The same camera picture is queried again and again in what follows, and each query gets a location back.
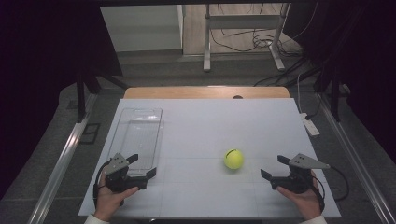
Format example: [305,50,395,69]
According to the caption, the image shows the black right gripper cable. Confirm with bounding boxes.
[311,165,350,213]

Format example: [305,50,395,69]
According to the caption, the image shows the person's left hand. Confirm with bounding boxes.
[92,176,140,222]

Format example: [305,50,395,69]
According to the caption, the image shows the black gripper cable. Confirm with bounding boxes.
[92,159,112,209]
[311,165,350,213]

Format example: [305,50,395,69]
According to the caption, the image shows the yellow tennis ball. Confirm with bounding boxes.
[223,147,245,171]

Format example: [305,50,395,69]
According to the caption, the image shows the aluminium rail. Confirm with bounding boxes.
[27,92,99,224]
[317,92,396,224]

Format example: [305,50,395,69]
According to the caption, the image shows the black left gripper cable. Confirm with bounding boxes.
[92,159,112,209]

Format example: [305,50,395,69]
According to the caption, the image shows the white power strip cable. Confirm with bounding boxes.
[296,73,305,115]

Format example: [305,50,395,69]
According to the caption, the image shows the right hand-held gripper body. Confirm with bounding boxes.
[270,152,332,195]

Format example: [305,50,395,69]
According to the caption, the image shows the white power strip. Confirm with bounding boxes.
[299,112,321,137]

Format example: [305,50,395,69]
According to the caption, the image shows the black floor cables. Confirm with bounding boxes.
[210,3,318,59]

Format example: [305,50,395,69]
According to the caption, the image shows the white metal desk frame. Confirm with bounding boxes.
[203,3,291,73]

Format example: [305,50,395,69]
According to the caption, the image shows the black plug cable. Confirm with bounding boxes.
[304,92,323,121]

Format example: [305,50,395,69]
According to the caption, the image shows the person's right hand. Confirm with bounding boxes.
[276,177,322,221]

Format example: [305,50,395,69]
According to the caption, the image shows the wooden table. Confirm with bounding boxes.
[123,86,291,100]

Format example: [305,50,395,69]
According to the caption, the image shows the black floor frame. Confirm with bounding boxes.
[78,122,102,146]

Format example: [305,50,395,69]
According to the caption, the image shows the clear plastic container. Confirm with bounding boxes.
[106,107,164,179]

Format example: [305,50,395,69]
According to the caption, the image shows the white cabinet panel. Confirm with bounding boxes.
[99,4,185,53]

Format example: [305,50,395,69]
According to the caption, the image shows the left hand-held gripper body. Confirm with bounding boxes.
[103,152,148,193]

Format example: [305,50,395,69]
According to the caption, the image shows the black metal stand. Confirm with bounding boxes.
[312,66,344,123]
[75,69,130,123]

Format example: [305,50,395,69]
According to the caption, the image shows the dark curtain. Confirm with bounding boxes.
[0,0,124,200]
[283,0,396,162]

